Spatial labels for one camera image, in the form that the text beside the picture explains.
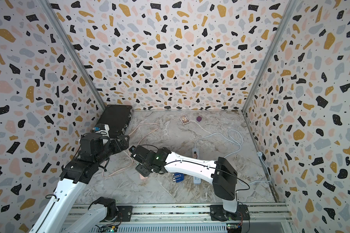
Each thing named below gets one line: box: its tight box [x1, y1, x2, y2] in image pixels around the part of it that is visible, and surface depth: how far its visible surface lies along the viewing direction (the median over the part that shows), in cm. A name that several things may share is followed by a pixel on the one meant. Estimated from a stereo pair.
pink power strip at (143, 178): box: [139, 173, 149, 182], surface depth 87 cm
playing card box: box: [178, 114, 191, 125], surface depth 116 cm
